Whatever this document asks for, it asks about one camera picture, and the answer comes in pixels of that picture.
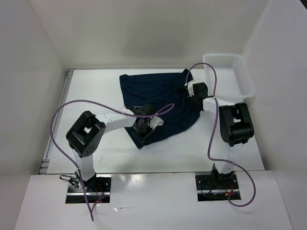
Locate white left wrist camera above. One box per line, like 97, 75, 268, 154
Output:
150, 116, 164, 129

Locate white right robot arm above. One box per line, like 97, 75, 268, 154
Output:
185, 80, 254, 188

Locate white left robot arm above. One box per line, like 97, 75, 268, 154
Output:
66, 104, 164, 192

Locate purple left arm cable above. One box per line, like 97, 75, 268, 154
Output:
49, 100, 175, 221

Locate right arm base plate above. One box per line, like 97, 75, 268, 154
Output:
195, 172, 241, 202

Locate navy blue shorts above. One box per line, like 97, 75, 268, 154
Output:
119, 69, 200, 149

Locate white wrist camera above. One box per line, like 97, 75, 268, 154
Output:
150, 116, 164, 129
185, 80, 196, 97

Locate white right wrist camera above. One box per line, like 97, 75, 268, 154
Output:
185, 80, 196, 97

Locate white plastic basket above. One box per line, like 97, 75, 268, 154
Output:
203, 53, 256, 103

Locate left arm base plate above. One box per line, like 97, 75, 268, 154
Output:
60, 174, 112, 204

